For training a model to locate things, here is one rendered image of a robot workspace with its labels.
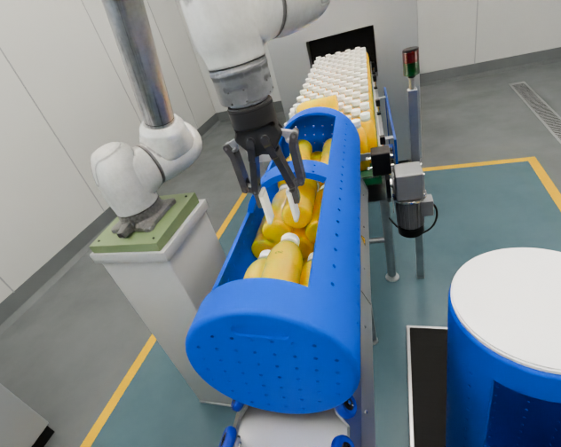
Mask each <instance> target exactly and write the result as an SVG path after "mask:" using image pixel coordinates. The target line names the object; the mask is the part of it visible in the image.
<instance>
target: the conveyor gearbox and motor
mask: <svg viewBox="0 0 561 447"><path fill-rule="evenodd" d="M390 183H391V188H392V190H393V193H392V199H393V200H394V201H395V204H396V214H397V224H398V225H396V224H395V223H394V222H393V221H392V220H391V218H390V217H389V219H390V220H391V222H392V223H393V224H394V225H395V226H396V227H397V228H398V230H399V234H400V235H401V236H403V237H406V238H416V237H419V236H421V235H422V234H423V233H425V232H427V231H429V230H430V229H431V228H432V227H433V226H434V225H435V223H436V222H437V219H438V209H437V207H436V205H435V204H433V198H432V196H431V194H427V192H426V191H425V190H424V173H423V168H422V163H420V162H419V161H415V162H409V163H402V164H396V165H394V166H393V170H392V173H391V179H390ZM434 208H435V210H436V217H435V221H434V223H433V225H432V226H431V227H430V228H429V229H428V230H426V231H425V230H424V217H425V216H433V215H434Z"/></svg>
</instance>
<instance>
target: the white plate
mask: <svg viewBox="0 0 561 447"><path fill-rule="evenodd" d="M450 295H451V302H452V305H453V308H454V312H455V314H456V316H457V317H458V319H459V320H460V322H461V323H462V325H463V326H464V327H465V328H466V329H467V331H468V332H469V333H470V334H471V335H472V336H473V337H475V338H476V339H477V340H478V341H480V342H481V343H482V344H484V345H485V346H486V347H488V348H489V349H490V350H492V351H494V352H495V353H497V354H499V355H501V356H503V357H505V358H507V359H509V360H511V361H513V362H515V363H518V364H520V365H524V366H527V367H530V368H533V369H535V370H539V371H543V372H546V373H554V374H560V375H561V252H558V251H553V250H548V249H542V248H533V247H513V248H504V249H499V250H494V251H491V252H487V253H484V254H482V255H478V256H476V257H474V258H472V259H471V260H469V261H468V262H466V263H465V264H464V265H463V266H462V267H461V268H460V269H459V270H458V271H457V272H456V274H455V275H454V278H453V281H452V285H451V294H450Z"/></svg>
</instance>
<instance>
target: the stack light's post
mask: <svg viewBox="0 0 561 447"><path fill-rule="evenodd" d="M407 104H408V122H409V139H410V156H411V162H415V161H419V162H420V143H419V119H418V94H417V88H416V87H415V89H414V90H410V89H407ZM415 257H416V275H417V278H424V265H423V235H421V236H419V237H416V238H415Z"/></svg>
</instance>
